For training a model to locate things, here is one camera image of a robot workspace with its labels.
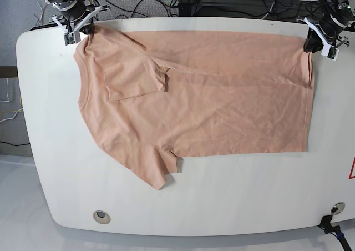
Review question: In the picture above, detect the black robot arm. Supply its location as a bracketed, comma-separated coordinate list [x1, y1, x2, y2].
[297, 0, 354, 60]
[45, 0, 110, 45]

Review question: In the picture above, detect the red triangle warning sticker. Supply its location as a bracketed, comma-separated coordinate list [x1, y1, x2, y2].
[349, 159, 355, 179]

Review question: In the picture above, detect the white floor cable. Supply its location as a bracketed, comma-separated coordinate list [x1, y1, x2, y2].
[34, 0, 44, 27]

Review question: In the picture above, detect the table cable grommet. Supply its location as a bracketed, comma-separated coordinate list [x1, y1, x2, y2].
[93, 210, 111, 225]
[331, 202, 346, 215]

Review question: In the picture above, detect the right table cable grommet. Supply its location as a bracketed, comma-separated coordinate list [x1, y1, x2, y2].
[331, 202, 346, 215]

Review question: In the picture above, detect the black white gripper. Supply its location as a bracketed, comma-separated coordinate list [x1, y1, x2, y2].
[296, 13, 350, 53]
[51, 5, 110, 35]

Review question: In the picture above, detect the left table cable grommet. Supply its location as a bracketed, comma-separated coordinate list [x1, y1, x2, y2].
[93, 210, 111, 225]

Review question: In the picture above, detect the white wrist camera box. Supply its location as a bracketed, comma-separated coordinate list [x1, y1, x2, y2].
[63, 32, 81, 46]
[321, 45, 339, 61]

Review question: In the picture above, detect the black clamp with cable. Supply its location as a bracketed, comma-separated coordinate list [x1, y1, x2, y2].
[318, 215, 352, 251]

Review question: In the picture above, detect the black aluminium frame post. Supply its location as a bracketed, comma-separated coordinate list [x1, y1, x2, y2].
[174, 0, 203, 16]

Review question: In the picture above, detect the peach pink T-shirt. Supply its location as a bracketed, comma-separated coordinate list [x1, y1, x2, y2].
[74, 26, 314, 189]

